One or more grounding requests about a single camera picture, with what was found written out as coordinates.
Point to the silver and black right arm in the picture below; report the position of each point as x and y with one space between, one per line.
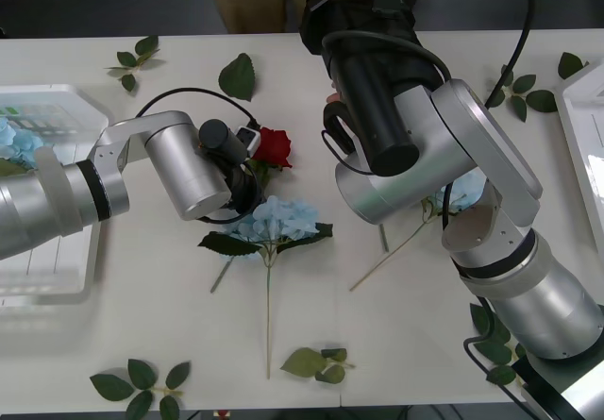
472 156

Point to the person's hand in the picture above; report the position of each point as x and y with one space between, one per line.
334 97

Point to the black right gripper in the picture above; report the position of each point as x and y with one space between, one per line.
344 14

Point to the large dark green leaf twig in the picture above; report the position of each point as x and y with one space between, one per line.
495 351

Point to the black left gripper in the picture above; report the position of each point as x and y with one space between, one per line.
246 167

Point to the person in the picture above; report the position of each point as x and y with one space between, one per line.
245 0

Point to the silver and black left arm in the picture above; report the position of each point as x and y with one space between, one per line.
189 170

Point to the pale grey left wrist camera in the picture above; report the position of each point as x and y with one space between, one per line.
249 139

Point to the red rose with green stem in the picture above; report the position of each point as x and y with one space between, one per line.
383 240
276 146

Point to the small dark green leaf twig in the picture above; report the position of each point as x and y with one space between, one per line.
126 58

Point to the small single dark green leaf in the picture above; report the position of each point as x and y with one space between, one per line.
569 65

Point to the shallow white box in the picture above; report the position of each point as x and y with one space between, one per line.
71 108
582 122

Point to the pale blue flower green stem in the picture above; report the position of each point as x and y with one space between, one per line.
19 137
464 193
283 217

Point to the broad single dark green leaf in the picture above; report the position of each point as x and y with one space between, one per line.
237 78

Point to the pale green leaf twig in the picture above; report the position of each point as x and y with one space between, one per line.
304 362

